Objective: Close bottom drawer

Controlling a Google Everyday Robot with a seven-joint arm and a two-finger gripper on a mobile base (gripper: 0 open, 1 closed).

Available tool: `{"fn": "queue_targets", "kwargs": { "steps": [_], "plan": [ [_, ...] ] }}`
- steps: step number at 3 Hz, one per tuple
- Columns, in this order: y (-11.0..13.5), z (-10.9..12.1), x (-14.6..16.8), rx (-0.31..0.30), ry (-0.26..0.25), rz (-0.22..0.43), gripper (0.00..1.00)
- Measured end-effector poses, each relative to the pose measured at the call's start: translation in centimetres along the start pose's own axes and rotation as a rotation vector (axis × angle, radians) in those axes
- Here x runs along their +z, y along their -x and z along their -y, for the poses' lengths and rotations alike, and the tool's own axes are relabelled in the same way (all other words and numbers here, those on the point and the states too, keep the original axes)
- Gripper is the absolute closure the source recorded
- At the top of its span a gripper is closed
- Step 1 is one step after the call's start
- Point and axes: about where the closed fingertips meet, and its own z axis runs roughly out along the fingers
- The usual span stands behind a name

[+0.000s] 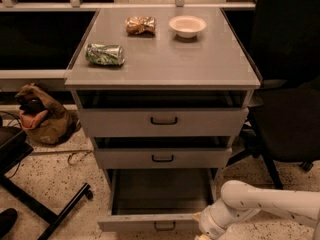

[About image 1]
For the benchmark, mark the crumpled golden snack bag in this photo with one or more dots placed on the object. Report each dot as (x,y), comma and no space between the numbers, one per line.
(137,25)

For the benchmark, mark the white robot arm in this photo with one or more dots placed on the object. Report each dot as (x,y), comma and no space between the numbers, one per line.
(240,201)

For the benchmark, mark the grey bottom drawer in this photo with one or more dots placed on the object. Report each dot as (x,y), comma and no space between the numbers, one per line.
(158,199)

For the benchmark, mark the black shoe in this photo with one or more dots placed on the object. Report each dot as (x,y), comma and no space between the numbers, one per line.
(7,220)

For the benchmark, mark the crushed green soda can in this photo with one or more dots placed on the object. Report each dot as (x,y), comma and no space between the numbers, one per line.
(106,55)

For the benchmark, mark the grey drawer cabinet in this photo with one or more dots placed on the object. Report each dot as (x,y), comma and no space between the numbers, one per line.
(163,70)

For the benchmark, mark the white paper bowl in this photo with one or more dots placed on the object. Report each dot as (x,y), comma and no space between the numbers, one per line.
(187,26)

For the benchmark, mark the grey drawer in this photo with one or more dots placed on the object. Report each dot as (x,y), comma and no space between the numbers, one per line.
(158,199)
(147,158)
(162,122)

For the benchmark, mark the black office chair right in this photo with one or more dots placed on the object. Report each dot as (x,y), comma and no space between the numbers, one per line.
(285,47)

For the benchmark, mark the brown fabric bag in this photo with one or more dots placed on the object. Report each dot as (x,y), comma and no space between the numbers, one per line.
(54,125)

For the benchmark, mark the grey top drawer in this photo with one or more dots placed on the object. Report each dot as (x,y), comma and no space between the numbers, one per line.
(162,122)

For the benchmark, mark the grey middle drawer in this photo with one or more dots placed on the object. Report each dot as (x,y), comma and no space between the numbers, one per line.
(147,158)

